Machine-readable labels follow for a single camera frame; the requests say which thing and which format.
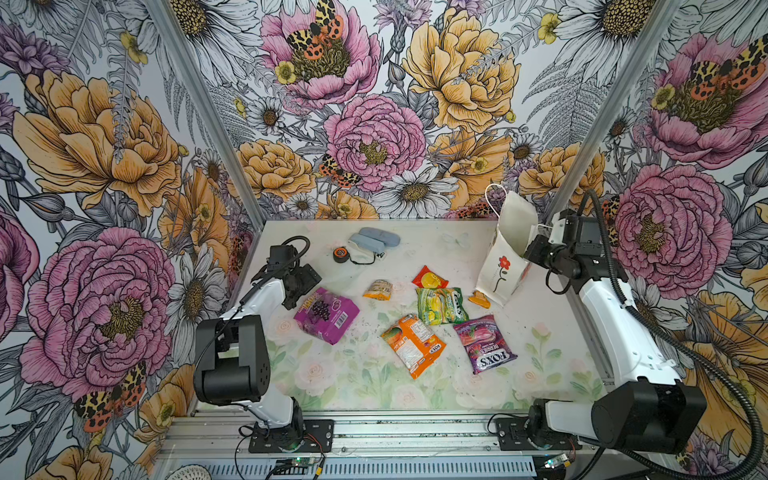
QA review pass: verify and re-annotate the black orange tape roll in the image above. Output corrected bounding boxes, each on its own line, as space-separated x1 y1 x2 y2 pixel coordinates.
333 246 351 264

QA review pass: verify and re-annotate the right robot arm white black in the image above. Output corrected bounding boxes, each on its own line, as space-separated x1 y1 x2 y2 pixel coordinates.
524 210 707 454

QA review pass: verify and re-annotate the purple snack packet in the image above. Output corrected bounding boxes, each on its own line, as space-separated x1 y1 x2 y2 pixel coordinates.
294 288 360 345

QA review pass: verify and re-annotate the green yellow candy bag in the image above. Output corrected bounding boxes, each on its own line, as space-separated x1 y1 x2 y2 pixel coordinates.
416 288 469 326

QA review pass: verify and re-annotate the small orange snack packet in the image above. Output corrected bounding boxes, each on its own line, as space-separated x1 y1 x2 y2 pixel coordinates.
468 290 491 309

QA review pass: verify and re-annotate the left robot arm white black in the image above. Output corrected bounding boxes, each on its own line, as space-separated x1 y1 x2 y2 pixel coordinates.
193 235 321 444

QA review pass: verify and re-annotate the red yellow snack packet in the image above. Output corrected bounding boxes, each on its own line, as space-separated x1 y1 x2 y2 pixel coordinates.
412 266 449 289

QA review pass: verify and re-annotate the aluminium rail frame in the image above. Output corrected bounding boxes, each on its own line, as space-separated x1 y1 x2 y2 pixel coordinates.
149 409 667 480

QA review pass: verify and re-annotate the purple Fox's candy bag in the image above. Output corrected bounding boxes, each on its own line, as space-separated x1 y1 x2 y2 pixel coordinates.
453 315 518 375

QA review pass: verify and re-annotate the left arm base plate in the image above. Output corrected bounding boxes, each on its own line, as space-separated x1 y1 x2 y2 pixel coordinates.
248 419 335 454

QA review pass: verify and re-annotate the white paper bag red flower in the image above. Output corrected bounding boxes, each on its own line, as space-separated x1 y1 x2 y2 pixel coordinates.
476 183 539 306

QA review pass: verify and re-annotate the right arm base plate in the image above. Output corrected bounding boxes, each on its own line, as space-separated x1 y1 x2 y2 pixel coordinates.
488 414 580 451

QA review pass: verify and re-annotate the small tan snack packet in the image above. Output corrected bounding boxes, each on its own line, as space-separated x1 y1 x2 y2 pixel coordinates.
363 279 393 301

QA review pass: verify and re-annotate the blue grey case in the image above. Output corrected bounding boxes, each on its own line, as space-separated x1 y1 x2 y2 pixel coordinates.
359 227 401 248
350 233 386 256

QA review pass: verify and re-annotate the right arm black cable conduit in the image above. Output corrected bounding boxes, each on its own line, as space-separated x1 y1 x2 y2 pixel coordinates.
575 188 765 480

